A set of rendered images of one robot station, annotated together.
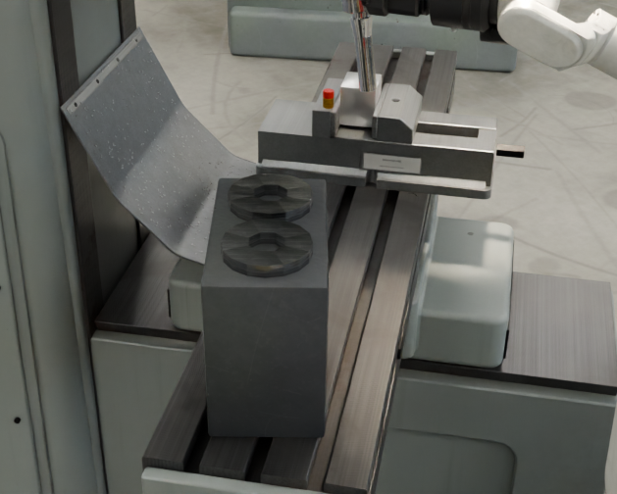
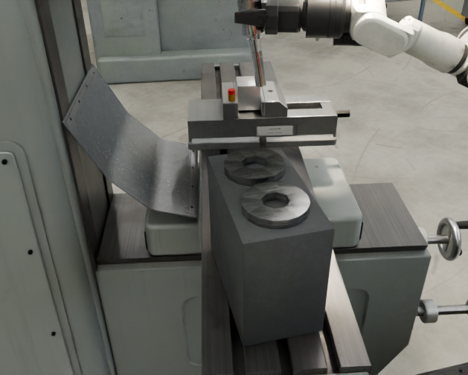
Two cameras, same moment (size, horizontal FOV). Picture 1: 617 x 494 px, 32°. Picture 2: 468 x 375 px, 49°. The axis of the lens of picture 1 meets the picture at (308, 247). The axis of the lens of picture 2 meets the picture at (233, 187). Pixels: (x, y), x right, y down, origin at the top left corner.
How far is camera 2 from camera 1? 0.45 m
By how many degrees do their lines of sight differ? 11
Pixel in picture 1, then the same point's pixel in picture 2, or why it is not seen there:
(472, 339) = (342, 231)
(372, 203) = not seen: hidden behind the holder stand
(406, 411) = not seen: hidden behind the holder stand
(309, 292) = (322, 234)
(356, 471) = (357, 353)
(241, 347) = (270, 282)
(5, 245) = (33, 222)
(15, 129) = (32, 141)
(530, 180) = not seen: hidden behind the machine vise
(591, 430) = (413, 272)
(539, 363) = (377, 238)
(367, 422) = (344, 312)
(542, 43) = (383, 40)
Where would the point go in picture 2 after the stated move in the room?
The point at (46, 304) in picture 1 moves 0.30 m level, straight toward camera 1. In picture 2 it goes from (66, 256) to (113, 356)
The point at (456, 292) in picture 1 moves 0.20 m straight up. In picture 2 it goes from (326, 204) to (334, 126)
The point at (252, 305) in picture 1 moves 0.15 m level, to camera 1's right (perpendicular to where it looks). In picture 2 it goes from (280, 251) to (391, 231)
